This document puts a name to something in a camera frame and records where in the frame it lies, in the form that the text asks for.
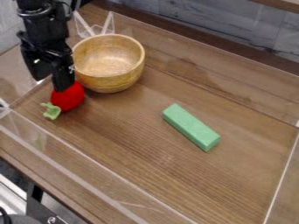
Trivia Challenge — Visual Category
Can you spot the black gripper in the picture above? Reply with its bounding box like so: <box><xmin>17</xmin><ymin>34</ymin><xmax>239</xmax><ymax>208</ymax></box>
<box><xmin>18</xmin><ymin>11</ymin><xmax>75</xmax><ymax>92</ymax></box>

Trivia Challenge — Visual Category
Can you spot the red plush fruit green stem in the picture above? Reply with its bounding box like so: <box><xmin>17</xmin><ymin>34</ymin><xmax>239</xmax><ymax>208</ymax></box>
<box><xmin>42</xmin><ymin>81</ymin><xmax>85</xmax><ymax>120</ymax></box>

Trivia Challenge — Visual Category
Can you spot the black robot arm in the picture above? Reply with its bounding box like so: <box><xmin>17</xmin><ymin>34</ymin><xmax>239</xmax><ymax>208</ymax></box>
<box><xmin>17</xmin><ymin>0</ymin><xmax>75</xmax><ymax>92</ymax></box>

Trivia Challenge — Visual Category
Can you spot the wooden bowl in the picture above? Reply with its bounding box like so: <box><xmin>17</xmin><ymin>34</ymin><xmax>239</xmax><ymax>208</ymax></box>
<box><xmin>73</xmin><ymin>34</ymin><xmax>146</xmax><ymax>93</ymax></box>

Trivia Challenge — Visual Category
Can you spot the green rectangular block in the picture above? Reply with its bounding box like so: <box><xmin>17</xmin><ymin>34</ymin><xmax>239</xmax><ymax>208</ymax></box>
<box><xmin>163</xmin><ymin>104</ymin><xmax>221</xmax><ymax>151</ymax></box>

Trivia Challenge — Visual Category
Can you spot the clear acrylic tray enclosure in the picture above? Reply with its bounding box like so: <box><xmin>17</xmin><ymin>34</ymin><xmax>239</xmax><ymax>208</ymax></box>
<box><xmin>0</xmin><ymin>16</ymin><xmax>299</xmax><ymax>224</ymax></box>

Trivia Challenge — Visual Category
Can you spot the black table leg bracket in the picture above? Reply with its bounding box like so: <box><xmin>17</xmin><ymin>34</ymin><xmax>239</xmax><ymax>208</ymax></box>
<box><xmin>26</xmin><ymin>182</ymin><xmax>81</xmax><ymax>224</ymax></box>

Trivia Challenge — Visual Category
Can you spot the black cable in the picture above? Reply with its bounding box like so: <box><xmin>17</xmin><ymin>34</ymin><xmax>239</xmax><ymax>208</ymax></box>
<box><xmin>0</xmin><ymin>206</ymin><xmax>14</xmax><ymax>224</ymax></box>

